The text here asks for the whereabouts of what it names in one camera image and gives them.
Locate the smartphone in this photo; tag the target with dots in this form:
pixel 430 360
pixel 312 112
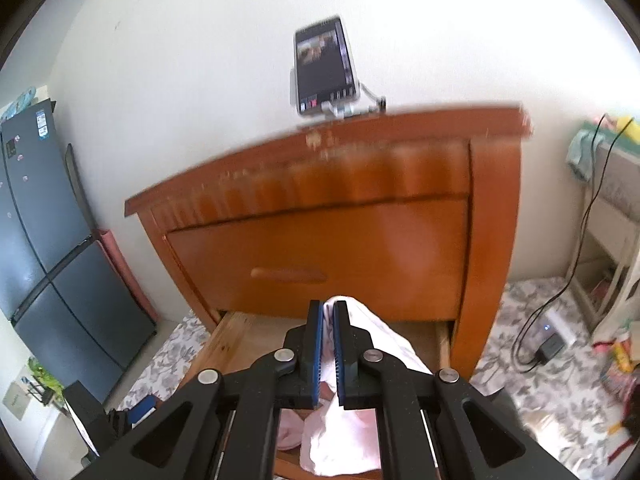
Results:
pixel 322 65

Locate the black and red toy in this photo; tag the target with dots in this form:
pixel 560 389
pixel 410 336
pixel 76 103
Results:
pixel 625 430

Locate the white phone stand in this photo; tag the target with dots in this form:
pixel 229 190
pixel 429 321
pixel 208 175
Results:
pixel 367 97

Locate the pink rolled mat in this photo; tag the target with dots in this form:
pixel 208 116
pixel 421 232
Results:
pixel 125 275

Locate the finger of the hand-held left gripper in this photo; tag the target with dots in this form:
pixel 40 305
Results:
pixel 143 407

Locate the white shelf unit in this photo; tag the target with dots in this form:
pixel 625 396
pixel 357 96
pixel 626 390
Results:
pixel 610 195

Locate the wooden drawer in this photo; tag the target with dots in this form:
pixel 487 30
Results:
pixel 240 340
pixel 350 250

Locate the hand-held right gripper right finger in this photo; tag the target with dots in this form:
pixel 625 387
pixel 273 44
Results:
pixel 340 360

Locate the dark blue refrigerator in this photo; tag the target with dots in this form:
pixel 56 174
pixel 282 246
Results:
pixel 50 260

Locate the white plastic chair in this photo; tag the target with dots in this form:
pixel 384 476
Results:
pixel 620 320

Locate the yellow item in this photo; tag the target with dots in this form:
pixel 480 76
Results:
pixel 627 127

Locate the colourful toy pile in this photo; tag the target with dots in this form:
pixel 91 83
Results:
pixel 620 365

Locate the wooden nightstand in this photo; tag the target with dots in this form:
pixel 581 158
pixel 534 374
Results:
pixel 495 260

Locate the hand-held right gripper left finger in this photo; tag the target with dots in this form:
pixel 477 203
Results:
pixel 313 355

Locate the pink garment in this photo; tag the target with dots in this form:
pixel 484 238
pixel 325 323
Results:
pixel 345 440

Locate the teal cloth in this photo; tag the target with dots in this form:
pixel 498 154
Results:
pixel 582 152

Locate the black charger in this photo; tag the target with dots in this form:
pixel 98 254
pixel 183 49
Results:
pixel 547 350

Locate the green packet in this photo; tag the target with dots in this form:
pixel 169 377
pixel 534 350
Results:
pixel 42 375

